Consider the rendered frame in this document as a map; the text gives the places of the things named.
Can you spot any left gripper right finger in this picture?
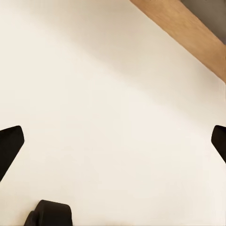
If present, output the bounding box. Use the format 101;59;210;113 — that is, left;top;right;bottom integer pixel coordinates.
211;125;226;163

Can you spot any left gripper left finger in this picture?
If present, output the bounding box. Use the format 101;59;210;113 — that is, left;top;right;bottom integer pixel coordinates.
0;125;24;182

